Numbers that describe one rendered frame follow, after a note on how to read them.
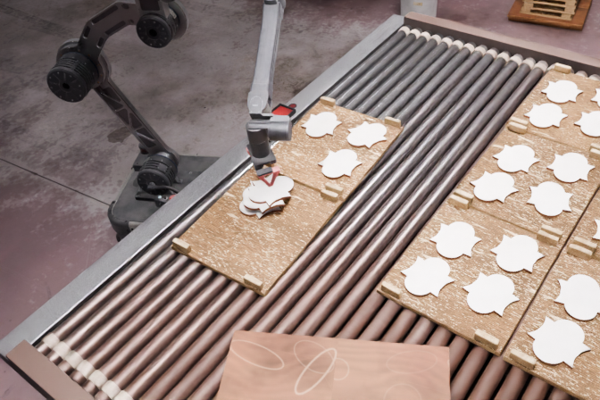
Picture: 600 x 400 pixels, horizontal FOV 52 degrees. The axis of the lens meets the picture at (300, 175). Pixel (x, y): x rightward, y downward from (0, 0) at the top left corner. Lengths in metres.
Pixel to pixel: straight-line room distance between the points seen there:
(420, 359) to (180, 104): 2.99
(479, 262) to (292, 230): 0.54
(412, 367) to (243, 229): 0.70
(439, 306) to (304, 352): 0.40
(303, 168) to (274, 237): 0.31
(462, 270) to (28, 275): 2.26
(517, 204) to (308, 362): 0.84
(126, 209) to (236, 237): 1.32
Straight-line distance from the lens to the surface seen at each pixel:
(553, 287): 1.77
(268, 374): 1.46
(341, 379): 1.44
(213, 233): 1.90
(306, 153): 2.11
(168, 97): 4.24
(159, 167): 3.02
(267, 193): 1.90
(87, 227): 3.47
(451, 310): 1.68
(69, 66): 2.84
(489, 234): 1.86
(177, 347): 1.70
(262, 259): 1.80
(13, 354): 1.81
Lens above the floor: 2.29
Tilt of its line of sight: 42 degrees down
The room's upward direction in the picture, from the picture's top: 7 degrees counter-clockwise
